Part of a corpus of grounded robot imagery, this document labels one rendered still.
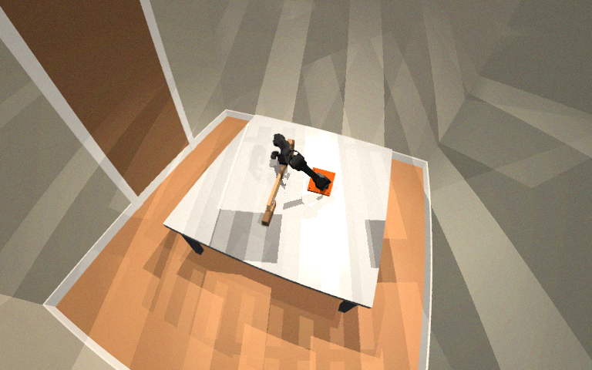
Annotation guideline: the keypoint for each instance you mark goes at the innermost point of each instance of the long wooden rail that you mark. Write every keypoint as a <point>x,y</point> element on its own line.
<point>276,186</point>

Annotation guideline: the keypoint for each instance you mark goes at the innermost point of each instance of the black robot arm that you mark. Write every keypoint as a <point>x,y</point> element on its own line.
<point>299,163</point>

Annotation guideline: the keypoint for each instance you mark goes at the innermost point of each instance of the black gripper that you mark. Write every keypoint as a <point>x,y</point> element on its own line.
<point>275,153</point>

